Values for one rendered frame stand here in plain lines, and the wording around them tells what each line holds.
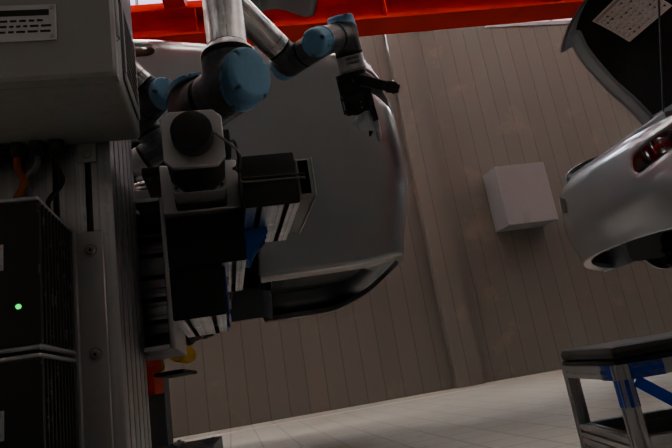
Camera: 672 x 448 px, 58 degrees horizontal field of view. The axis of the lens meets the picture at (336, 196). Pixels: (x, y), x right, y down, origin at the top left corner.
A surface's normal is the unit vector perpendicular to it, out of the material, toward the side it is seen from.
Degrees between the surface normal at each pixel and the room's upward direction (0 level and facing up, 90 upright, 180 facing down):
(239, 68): 98
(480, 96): 90
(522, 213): 90
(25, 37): 90
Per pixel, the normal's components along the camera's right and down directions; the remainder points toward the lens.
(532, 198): 0.16, -0.30
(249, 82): 0.74, -0.17
